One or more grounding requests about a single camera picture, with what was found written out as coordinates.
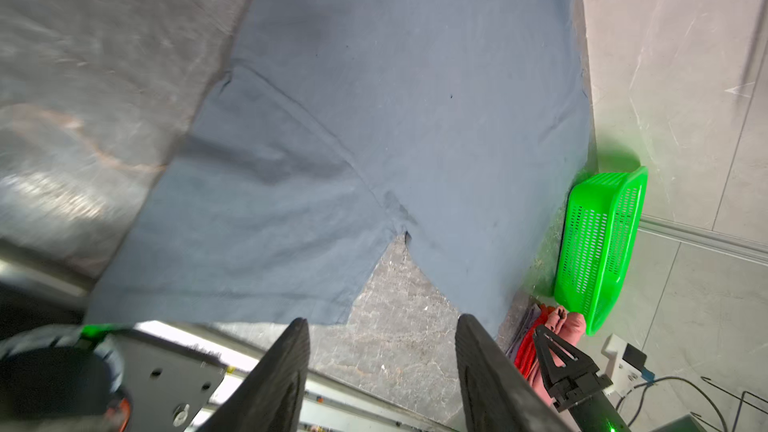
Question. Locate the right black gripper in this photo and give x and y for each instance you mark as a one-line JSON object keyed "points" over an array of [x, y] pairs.
{"points": [[566, 369]]}

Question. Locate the black wire hook rack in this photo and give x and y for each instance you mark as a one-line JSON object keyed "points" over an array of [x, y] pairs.
{"points": [[745, 405]]}

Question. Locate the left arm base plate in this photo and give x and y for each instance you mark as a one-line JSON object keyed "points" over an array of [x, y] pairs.
{"points": [[167, 383]]}

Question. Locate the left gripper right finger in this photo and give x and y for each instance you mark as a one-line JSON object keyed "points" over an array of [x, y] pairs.
{"points": [[495, 396]]}

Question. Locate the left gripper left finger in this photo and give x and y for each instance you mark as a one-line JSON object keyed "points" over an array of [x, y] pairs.
{"points": [[271, 396]]}

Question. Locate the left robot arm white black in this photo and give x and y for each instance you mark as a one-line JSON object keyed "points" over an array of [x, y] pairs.
{"points": [[72, 386]]}

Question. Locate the folded red t shirt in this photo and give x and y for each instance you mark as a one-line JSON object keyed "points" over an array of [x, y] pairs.
{"points": [[526, 355]]}

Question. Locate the grey blue t shirt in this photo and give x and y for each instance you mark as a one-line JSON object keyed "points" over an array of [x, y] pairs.
{"points": [[340, 125]]}

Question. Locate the white power adapter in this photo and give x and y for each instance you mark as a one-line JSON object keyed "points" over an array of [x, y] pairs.
{"points": [[626, 366]]}

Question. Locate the green plastic basket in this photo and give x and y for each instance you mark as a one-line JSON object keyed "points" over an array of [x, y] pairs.
{"points": [[600, 229]]}

